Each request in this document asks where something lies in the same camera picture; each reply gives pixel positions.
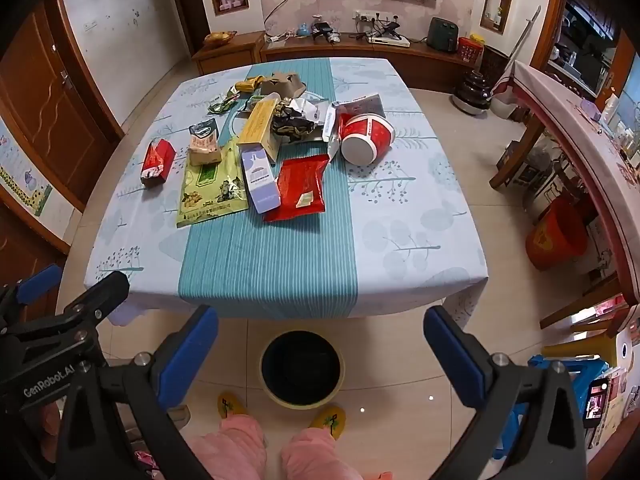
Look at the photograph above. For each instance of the red plastic basket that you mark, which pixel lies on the red plastic basket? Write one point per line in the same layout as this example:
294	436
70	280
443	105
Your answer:
470	51

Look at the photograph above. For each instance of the beige snack packet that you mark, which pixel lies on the beige snack packet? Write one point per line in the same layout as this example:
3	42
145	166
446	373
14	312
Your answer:
204	142

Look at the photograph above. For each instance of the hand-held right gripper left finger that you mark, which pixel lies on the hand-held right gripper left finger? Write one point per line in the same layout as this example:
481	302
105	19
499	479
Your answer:
192	355

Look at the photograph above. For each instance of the dark green air fryer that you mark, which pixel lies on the dark green air fryer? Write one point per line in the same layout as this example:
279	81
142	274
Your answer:
442	34

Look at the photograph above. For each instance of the small green wrapper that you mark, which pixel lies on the small green wrapper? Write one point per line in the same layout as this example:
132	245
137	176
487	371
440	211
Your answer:
222	102

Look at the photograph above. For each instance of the black smartphone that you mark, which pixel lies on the black smartphone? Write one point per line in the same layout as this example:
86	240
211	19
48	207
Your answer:
595	405

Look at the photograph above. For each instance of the person's right leg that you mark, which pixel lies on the person's right leg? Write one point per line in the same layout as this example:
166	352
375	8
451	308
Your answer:
315	457

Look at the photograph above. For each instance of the person's leg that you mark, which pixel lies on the person's leg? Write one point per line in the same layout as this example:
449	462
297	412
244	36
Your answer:
315	457
235	452

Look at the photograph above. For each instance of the white and purple box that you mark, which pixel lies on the white and purple box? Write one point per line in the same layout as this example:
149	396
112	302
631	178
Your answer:
260	182

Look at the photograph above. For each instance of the long wooden tv cabinet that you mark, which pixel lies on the long wooden tv cabinet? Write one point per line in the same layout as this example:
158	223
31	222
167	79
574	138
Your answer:
350	57

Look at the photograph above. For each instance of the wall growth chart poster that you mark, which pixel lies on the wall growth chart poster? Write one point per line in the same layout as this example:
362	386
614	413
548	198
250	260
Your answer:
30	185

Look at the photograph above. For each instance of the person's left leg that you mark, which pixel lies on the person's left leg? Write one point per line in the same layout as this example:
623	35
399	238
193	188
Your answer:
235	452

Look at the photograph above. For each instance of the brown wooden door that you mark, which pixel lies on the brown wooden door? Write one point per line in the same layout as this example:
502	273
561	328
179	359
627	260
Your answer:
50	100

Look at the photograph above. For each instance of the round black trash bin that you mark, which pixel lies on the round black trash bin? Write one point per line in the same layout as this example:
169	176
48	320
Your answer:
302	370

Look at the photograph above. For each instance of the brown pulp cup carrier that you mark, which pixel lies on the brown pulp cup carrier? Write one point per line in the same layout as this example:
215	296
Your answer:
282	85

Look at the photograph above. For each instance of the yellow snack wrapper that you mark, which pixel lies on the yellow snack wrapper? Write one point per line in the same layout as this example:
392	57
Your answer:
250	84

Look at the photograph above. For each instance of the red foil bag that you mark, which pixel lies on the red foil bag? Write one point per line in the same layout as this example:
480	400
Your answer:
300	190

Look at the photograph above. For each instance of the black rice cooker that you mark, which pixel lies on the black rice cooker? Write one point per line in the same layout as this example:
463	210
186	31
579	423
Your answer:
472	92

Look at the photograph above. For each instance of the blue plastic stool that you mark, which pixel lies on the blue plastic stool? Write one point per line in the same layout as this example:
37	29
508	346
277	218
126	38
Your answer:
577	385

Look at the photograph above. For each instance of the small blue round gadget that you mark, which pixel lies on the small blue round gadget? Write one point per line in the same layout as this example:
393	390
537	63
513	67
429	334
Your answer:
303	30

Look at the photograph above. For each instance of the white power strip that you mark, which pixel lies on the white power strip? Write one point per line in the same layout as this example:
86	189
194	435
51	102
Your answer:
280	37

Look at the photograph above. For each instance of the yellow fruit bowl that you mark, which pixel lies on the yellow fruit bowl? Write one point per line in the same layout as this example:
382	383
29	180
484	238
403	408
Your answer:
220	39

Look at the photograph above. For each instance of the black and gold wrapper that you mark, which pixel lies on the black and gold wrapper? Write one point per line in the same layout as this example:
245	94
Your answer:
291	128

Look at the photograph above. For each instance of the yellow slipper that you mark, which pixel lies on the yellow slipper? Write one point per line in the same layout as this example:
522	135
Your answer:
327	417
230	403

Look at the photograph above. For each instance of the small red snack packet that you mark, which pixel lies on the small red snack packet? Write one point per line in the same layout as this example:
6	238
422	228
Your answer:
157	160

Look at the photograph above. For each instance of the orange plastic bucket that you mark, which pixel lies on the orange plastic bucket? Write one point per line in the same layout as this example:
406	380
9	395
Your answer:
555	235

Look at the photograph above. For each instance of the white set-top box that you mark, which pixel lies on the white set-top box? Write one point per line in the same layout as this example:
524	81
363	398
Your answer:
387	40

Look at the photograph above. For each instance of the black gadget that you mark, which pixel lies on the black gadget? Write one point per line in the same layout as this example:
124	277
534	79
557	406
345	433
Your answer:
322	30

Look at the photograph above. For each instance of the grey and red printed bag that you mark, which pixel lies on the grey and red printed bag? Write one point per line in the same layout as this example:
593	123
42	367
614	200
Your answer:
362	105

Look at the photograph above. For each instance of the red and white paper bucket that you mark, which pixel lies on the red and white paper bucket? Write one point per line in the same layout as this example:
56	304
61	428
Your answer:
365	137

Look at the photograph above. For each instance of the wooden table with floral cloth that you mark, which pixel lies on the wooden table with floral cloth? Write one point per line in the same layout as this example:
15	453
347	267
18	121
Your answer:
575	125

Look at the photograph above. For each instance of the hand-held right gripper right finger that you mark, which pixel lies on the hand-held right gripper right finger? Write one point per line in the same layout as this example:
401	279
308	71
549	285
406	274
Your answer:
455	360

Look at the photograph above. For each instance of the white plastic packet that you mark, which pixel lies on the white plastic packet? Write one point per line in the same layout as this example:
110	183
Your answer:
328	127

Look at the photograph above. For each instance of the large green snack bag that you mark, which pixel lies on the large green snack bag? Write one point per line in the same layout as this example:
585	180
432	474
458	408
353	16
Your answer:
210	195

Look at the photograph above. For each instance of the small wooden cabinet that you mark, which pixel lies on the small wooden cabinet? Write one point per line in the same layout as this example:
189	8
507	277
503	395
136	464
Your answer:
227	55

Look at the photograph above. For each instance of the long yellow box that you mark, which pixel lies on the long yellow box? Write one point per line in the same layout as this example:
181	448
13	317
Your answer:
257	122

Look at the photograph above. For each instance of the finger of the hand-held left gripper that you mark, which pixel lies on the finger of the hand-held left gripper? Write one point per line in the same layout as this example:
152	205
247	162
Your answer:
102	292
42	279

